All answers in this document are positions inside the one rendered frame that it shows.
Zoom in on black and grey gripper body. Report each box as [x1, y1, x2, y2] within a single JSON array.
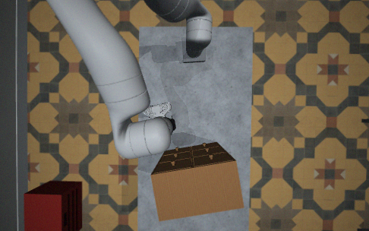
[[142, 103, 176, 135]]

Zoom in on brown wooden drawer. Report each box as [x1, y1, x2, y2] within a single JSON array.
[[192, 147, 225, 157], [154, 159, 192, 174], [160, 152, 191, 163], [163, 147, 191, 156], [194, 153, 233, 167], [192, 142, 219, 151]]

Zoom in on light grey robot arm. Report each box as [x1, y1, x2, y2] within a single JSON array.
[[46, 0, 213, 159]]

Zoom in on brown wooden chest of drawers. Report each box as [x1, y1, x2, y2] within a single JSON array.
[[151, 142, 244, 221]]

